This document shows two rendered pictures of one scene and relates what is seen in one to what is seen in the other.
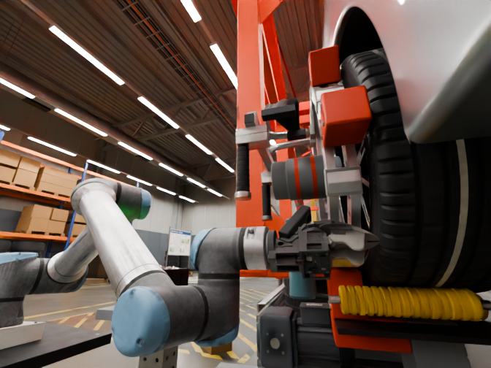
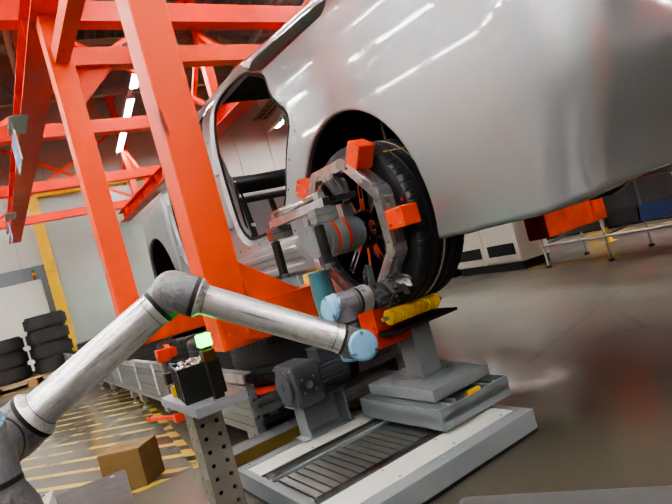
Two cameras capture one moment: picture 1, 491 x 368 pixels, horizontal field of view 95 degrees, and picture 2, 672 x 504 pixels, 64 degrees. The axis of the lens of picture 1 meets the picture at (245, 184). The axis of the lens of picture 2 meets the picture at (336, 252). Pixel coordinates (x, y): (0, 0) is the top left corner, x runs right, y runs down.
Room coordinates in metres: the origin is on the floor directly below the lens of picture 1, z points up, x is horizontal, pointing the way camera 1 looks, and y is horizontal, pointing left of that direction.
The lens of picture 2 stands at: (-0.65, 1.35, 0.79)
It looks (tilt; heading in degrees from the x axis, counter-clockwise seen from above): 0 degrees down; 311
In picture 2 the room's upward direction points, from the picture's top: 15 degrees counter-clockwise
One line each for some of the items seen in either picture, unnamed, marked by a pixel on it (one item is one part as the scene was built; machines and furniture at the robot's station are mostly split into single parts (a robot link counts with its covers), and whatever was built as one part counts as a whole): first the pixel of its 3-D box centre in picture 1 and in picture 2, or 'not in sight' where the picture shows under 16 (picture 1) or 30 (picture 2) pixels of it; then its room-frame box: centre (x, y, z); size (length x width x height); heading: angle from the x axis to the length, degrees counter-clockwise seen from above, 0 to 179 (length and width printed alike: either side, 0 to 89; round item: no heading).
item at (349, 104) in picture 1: (342, 119); (402, 216); (0.37, -0.19, 0.85); 0.09 x 0.08 x 0.07; 164
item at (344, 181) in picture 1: (328, 176); (350, 232); (0.67, -0.27, 0.85); 0.54 x 0.07 x 0.54; 164
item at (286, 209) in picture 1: (283, 178); (90, 183); (3.13, -0.55, 1.75); 0.19 x 0.19 x 2.45; 74
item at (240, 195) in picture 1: (242, 171); (323, 245); (0.57, 0.01, 0.83); 0.04 x 0.04 x 0.16
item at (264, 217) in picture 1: (266, 201); (279, 258); (0.90, -0.09, 0.83); 0.04 x 0.04 x 0.16
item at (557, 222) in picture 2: not in sight; (556, 206); (0.61, -2.36, 0.69); 0.52 x 0.17 x 0.35; 74
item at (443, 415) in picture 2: not in sight; (431, 396); (0.63, -0.43, 0.13); 0.50 x 0.36 x 0.10; 164
